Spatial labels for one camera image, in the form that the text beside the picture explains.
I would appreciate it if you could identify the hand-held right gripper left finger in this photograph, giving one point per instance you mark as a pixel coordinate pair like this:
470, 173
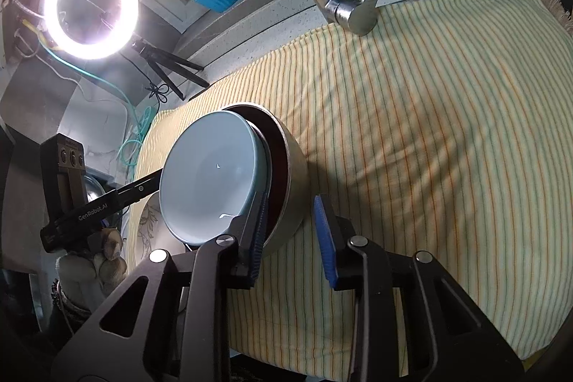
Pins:
258, 239

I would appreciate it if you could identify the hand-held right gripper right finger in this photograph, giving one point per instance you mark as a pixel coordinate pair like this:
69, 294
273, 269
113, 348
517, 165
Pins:
324, 239

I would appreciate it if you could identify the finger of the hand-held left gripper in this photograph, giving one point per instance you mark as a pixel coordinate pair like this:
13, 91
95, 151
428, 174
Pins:
89, 214

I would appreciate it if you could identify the grey leaf plate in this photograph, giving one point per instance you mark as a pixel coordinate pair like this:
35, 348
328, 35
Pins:
145, 225

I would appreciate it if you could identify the large steel bowl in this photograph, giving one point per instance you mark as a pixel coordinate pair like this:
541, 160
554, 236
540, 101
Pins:
295, 189

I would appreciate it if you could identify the red steel bowl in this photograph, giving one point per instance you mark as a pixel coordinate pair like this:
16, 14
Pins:
210, 176

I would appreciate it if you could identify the person's left forearm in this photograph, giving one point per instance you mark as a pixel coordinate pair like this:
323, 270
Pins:
67, 317

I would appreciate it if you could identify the person's left hand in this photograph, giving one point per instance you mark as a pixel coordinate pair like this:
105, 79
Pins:
89, 270

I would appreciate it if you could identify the steel dome lid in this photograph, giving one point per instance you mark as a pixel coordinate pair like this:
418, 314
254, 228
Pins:
96, 185

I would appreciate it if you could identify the striped yellow cloth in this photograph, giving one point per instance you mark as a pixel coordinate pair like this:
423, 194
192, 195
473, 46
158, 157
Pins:
425, 118

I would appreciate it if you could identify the black tripod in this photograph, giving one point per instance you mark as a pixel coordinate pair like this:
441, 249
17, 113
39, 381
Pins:
179, 64

